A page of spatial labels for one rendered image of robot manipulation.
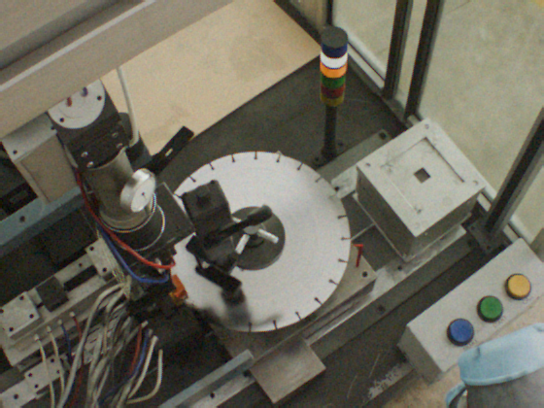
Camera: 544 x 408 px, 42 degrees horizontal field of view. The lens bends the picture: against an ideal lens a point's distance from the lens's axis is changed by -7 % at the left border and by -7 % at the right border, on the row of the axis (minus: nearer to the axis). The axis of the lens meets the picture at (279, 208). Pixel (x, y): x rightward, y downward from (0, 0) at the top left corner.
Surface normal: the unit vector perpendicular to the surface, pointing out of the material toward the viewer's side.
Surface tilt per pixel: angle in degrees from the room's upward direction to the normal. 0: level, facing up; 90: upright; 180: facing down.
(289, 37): 0
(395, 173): 0
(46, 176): 90
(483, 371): 48
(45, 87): 90
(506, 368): 22
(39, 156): 90
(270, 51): 0
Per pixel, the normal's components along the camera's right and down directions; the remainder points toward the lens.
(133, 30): 0.57, 0.74
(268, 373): -0.03, -0.40
